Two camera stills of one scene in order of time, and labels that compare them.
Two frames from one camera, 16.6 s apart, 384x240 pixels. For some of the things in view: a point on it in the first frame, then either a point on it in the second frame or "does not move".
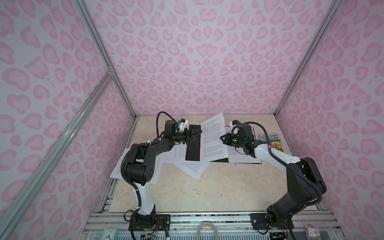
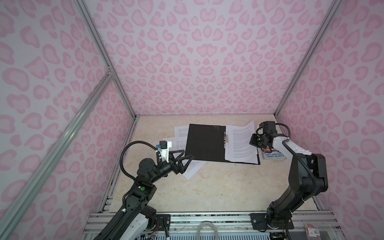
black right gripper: x=229 y=135 -> x=253 y=141
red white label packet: x=312 y=233 does not move
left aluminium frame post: x=82 y=8 does not move
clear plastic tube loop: x=202 y=223 does not move
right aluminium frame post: x=297 y=79 does not move
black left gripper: x=188 y=140 -> x=178 y=169
